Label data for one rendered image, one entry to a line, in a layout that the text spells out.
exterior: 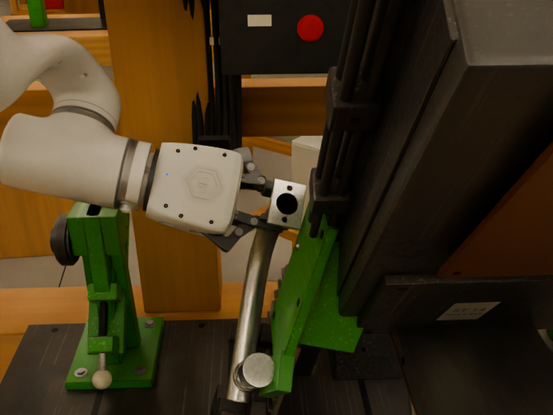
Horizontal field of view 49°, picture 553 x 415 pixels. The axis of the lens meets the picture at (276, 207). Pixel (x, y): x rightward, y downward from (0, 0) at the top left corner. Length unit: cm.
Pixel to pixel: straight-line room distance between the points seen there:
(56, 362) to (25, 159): 44
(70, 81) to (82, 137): 7
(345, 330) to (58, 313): 64
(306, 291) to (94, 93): 33
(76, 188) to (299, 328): 29
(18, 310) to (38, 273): 175
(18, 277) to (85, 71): 232
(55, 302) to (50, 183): 54
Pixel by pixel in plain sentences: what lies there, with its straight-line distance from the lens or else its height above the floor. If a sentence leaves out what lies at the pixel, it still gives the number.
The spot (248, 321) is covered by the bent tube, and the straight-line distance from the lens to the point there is 81.
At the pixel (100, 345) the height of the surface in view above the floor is 99.
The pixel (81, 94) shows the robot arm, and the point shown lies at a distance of 74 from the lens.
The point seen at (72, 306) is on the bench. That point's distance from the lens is 120.
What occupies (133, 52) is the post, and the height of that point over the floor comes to 136.
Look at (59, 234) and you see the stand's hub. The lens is 89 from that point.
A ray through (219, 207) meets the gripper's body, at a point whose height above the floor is 125.
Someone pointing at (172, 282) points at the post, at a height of 95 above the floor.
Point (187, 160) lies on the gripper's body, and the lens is 70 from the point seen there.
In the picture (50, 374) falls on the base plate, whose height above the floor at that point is 90.
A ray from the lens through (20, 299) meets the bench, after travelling 125.
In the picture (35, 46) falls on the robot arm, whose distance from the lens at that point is 64.
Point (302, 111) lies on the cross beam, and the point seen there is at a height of 123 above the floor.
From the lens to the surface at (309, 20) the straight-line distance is 80.
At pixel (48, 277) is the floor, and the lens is 293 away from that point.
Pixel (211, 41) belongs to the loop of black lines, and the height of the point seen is 137.
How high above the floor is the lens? 158
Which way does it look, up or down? 28 degrees down
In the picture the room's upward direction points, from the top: straight up
